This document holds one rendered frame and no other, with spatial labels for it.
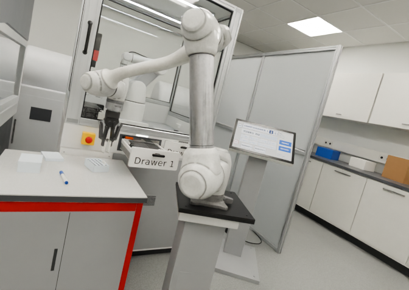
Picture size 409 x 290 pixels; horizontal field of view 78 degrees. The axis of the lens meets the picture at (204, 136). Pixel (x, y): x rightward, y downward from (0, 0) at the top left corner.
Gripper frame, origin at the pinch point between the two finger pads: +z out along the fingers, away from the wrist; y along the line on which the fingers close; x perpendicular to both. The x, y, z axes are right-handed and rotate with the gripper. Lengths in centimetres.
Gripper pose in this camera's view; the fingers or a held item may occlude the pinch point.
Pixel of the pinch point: (106, 146)
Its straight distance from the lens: 149.1
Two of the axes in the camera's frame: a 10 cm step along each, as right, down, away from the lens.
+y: 6.8, 0.8, 7.3
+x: -6.9, -2.5, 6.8
